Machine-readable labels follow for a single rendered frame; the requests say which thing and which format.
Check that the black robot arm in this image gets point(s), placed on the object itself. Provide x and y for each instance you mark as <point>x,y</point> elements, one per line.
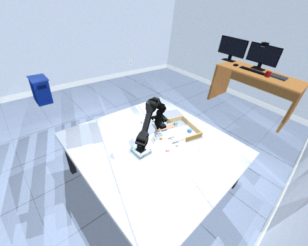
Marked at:
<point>151,106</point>

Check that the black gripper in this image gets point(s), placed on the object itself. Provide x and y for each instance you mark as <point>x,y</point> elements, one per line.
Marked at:
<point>158,122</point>

